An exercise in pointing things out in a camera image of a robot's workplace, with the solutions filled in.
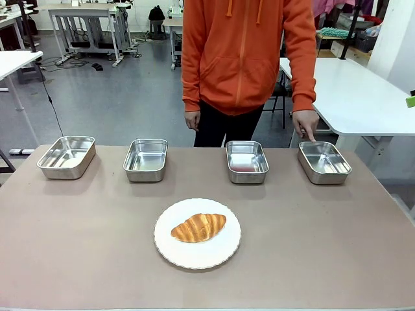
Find black backpack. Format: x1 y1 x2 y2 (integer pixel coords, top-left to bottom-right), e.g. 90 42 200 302
148 5 167 22

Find person's left forearm orange sleeve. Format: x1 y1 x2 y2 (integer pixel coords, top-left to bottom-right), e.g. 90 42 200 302
289 58 318 113

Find dark plastic crate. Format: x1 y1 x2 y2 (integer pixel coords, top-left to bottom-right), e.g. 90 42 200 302
355 30 379 54

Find large white side table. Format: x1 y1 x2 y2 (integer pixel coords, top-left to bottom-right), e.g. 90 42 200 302
279 57 415 163

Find grey workshop desk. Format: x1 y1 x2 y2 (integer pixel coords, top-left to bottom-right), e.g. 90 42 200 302
47 2 134 67

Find steel rectangular container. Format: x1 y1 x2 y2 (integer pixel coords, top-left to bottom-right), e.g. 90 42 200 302
298 140 353 185
36 135 97 180
226 140 270 185
122 138 169 183

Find pink hanging cloth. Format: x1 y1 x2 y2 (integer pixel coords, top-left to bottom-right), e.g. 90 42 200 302
311 0 357 16

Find person's left hand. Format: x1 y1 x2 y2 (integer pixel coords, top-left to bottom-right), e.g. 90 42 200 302
291 109 320 143

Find white scalloped plate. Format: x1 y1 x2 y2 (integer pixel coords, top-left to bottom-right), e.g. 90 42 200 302
154 198 242 270

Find person's right forearm orange sleeve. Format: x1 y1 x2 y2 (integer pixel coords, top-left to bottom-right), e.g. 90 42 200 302
182 58 204 113

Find green bristle mat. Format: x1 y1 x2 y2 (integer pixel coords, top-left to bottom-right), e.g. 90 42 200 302
316 27 346 40

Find small white side table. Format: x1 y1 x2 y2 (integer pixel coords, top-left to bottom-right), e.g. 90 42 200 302
0 51 44 147

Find thin black floor cable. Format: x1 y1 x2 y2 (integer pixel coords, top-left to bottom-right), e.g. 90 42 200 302
34 61 65 138

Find person's right hand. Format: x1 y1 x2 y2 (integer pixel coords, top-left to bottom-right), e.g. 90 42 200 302
184 109 202 132

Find person's black trousers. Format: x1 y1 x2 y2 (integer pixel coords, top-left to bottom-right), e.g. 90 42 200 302
193 99 265 148

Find golden brown croissant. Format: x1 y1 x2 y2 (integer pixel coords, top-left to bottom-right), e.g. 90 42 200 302
171 213 227 244

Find narrow grey desk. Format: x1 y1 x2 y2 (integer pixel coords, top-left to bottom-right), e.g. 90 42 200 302
163 17 184 71

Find black chair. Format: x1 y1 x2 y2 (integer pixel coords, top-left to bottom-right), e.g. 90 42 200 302
263 80 290 130

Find black camera stand pole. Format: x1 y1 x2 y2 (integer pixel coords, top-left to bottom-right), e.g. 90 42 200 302
338 0 362 61
18 0 42 54

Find person's orange hoodie torso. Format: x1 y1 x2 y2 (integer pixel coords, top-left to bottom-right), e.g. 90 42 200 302
181 0 318 117

